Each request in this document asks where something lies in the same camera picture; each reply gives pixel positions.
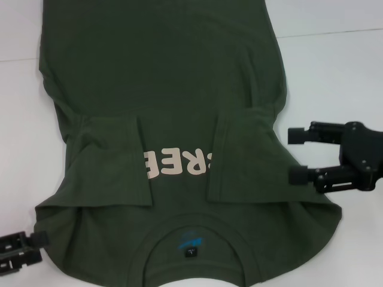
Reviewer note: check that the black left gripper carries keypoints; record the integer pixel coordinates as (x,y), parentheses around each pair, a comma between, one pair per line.
(4,252)

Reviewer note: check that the dark green FREE T-shirt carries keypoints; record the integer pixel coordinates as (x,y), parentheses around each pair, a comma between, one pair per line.
(164,74)

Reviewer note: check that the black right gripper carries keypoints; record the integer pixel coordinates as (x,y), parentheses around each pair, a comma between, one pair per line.
(363,149)

